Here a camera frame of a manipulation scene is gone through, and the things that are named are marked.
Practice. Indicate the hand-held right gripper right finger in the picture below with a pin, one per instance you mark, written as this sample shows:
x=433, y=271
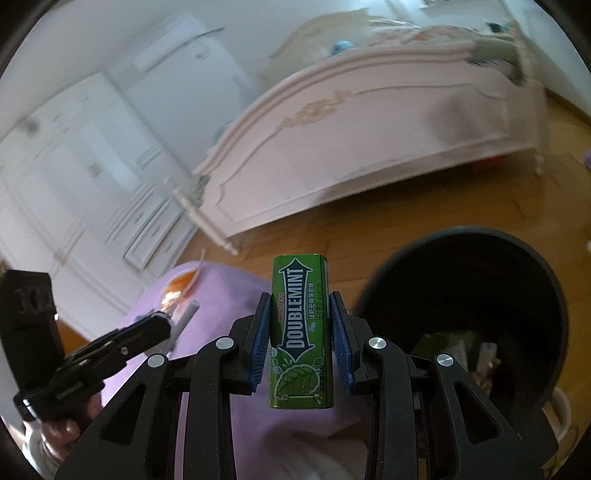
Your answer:
x=341, y=346

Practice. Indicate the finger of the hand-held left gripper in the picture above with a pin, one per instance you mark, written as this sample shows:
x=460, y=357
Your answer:
x=134, y=337

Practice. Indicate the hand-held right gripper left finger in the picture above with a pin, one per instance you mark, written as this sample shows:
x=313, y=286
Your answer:
x=259, y=346

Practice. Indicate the green chewing gum box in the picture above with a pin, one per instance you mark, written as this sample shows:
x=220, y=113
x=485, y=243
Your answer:
x=300, y=323

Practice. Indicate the green snack packet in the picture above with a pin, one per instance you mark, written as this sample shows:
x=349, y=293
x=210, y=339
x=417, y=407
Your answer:
x=434, y=345

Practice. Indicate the black trash bin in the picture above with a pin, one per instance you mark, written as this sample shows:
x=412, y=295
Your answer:
x=461, y=286

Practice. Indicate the person's left hand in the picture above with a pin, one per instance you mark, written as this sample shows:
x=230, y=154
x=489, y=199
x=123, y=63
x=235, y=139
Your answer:
x=62, y=434

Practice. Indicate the white paper tube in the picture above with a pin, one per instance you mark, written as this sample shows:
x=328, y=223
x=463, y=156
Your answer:
x=184, y=325

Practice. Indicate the orange snack packet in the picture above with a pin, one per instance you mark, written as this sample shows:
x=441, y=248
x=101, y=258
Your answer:
x=174, y=297

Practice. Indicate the white wardrobe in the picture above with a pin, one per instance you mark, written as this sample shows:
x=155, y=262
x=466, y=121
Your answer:
x=78, y=198

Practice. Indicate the white wooden bed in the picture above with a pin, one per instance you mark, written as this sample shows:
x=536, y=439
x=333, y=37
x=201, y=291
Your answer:
x=369, y=124

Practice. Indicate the white bucket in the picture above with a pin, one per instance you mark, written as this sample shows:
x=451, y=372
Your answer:
x=559, y=413

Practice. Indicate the blue plush toy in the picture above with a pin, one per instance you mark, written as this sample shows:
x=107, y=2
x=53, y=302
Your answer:
x=341, y=47

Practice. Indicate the purple floral cloth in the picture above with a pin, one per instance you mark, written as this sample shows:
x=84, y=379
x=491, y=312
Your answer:
x=587, y=158

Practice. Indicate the green bed sheet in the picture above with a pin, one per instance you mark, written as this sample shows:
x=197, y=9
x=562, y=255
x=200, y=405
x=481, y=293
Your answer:
x=498, y=57

